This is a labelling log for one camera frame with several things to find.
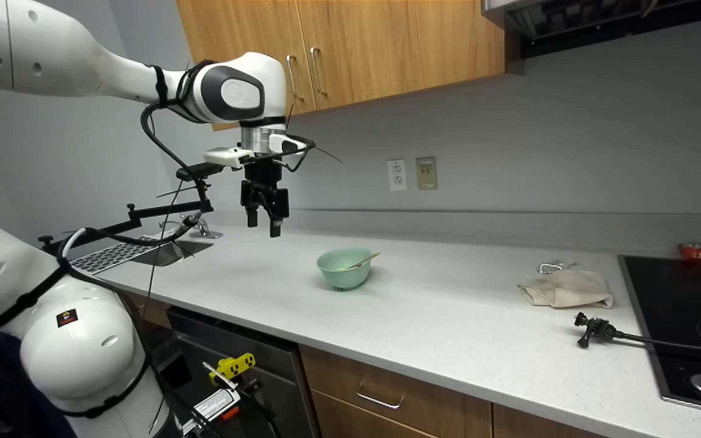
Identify black camera on stand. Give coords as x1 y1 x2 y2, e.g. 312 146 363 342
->
37 161 227 252

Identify white wall outlet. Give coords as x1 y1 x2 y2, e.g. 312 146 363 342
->
387 159 406 191

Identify mint green bowl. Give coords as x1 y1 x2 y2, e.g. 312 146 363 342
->
317 247 371 289

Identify wooden upper cabinets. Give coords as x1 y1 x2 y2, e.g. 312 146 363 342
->
176 0 504 115

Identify black induction cooktop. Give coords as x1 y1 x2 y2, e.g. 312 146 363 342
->
617 255 701 408

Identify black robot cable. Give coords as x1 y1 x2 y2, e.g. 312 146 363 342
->
56 62 213 286

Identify beige folded cloth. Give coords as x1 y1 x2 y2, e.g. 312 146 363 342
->
520 269 614 308

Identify clear plastic item by cloth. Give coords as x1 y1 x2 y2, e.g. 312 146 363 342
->
536 260 576 274

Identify wooden lower drawers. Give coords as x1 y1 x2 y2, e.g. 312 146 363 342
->
302 347 599 438

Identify black camera mount on counter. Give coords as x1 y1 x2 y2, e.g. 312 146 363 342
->
575 311 701 351

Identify black range hood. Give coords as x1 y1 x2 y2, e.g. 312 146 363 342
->
482 0 701 59

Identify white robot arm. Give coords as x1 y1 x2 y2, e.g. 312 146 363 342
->
0 0 288 438

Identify beige wall switch plate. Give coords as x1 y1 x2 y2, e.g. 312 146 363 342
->
415 156 437 189

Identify yellow clamp tool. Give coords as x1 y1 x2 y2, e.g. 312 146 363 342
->
206 353 255 385

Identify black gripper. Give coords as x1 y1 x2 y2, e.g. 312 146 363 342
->
240 159 289 239

